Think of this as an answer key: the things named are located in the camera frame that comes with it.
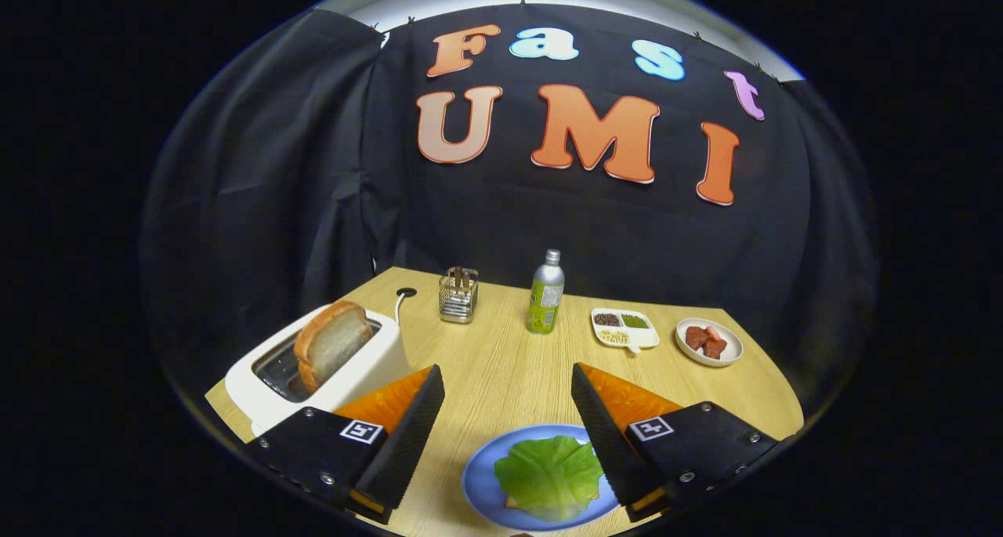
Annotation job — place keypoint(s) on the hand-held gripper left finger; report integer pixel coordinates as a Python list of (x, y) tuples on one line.
[(407, 443)]

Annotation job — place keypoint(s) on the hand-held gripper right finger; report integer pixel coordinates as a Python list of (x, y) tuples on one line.
[(607, 443)]

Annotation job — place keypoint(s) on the green lettuce leaf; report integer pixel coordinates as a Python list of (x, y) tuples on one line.
[(548, 474)]

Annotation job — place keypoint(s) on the toast bread slice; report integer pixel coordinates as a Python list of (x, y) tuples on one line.
[(333, 345)]

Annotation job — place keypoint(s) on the blue plate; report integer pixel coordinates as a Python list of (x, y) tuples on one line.
[(479, 482)]

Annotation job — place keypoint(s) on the white toaster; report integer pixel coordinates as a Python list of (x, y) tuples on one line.
[(372, 361)]

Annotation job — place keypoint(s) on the pile of yellow beans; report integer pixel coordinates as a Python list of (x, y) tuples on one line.
[(614, 336)]

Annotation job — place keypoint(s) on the white divided dish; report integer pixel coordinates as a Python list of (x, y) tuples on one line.
[(646, 337)]

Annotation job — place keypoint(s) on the pile of dark red beans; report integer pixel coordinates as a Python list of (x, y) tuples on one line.
[(606, 319)]

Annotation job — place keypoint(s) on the pile of green beans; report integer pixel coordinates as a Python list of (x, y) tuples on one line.
[(635, 321)]

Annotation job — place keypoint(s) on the brown sausage piece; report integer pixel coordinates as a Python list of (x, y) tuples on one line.
[(715, 349), (696, 338)]

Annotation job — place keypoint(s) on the pink ham slice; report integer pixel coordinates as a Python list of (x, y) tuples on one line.
[(714, 332)]

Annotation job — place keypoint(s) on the green label metal bottle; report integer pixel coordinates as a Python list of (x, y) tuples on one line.
[(545, 302)]

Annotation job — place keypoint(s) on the round white plate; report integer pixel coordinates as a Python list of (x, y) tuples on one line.
[(733, 350)]

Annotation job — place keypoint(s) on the brown chopsticks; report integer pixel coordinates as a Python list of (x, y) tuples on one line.
[(458, 277)]

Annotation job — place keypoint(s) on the black backdrop cloth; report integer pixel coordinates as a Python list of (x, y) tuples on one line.
[(548, 223)]

